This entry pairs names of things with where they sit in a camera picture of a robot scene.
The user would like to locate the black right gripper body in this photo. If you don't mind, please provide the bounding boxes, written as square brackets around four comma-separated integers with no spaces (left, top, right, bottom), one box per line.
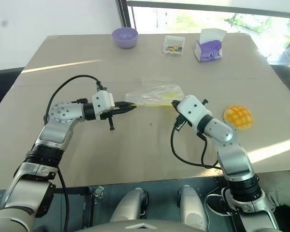
[174,115,193,131]

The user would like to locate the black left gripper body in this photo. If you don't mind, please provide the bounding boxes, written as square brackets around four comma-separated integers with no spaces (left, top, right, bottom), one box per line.
[99,102,119,131]

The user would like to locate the clear plastic bag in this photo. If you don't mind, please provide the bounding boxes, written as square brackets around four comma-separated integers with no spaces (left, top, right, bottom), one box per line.
[125,84,186,108]

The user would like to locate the yellow snack inside bag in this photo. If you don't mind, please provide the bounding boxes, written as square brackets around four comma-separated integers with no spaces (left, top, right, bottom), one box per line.
[161,91,181,100]

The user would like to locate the orange checkered bun snack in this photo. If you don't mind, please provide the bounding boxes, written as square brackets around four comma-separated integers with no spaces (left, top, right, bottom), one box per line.
[222,104,254,131]

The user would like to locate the clear box of coloured pieces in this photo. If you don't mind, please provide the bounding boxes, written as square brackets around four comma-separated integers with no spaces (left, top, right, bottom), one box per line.
[162,35,186,58]

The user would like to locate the purple and white tissue box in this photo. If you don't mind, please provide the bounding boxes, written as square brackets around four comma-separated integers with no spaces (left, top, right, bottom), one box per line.
[194,28,227,63]

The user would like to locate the purple plastic bowl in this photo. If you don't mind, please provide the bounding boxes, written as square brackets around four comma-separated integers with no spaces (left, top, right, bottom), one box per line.
[111,27,139,50]

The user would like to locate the silver right robot thigh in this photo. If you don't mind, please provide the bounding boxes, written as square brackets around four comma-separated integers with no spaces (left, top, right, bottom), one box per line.
[177,185,209,232]

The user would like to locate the silver robot thigh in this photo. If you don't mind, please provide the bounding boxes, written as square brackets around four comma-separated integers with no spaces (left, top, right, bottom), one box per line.
[177,185,209,232]
[110,187,151,223]

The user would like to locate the silver left robot thigh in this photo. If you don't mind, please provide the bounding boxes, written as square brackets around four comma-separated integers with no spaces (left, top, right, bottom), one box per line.
[110,187,151,223]

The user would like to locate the beige robot torso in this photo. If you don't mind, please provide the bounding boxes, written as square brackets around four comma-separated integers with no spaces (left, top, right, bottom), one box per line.
[70,218,210,232]

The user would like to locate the beige cloth bundle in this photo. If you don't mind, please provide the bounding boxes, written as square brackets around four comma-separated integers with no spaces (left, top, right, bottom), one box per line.
[255,170,290,215]

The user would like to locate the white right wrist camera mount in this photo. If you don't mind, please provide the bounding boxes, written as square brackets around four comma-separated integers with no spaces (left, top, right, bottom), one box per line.
[177,94,213,123]

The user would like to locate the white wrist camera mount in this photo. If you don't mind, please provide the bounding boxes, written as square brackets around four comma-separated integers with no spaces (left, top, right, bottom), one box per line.
[91,90,116,114]
[177,94,213,123]

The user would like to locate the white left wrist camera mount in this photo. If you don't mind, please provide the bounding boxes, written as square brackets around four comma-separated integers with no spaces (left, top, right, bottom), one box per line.
[91,90,116,114]

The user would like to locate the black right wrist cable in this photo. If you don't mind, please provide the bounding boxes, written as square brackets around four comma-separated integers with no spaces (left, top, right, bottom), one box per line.
[170,120,223,170]

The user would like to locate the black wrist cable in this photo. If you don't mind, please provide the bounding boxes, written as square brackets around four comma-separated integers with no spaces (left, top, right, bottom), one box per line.
[43,74,107,124]
[170,120,223,170]

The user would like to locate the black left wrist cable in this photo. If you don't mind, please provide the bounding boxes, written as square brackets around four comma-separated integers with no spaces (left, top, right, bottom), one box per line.
[43,74,107,124]

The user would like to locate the grey metal table bracket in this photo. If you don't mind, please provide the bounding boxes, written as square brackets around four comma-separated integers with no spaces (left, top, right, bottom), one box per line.
[93,185,106,206]

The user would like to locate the black left shoulder cable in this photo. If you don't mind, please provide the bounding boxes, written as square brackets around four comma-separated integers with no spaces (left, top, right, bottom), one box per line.
[57,166,71,232]

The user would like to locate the white thin cable loop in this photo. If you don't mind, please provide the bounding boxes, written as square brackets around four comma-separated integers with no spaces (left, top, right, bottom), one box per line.
[205,187,234,216]

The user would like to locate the dark window frame post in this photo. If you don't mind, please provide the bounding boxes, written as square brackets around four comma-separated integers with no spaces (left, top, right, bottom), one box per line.
[114,0,139,31]

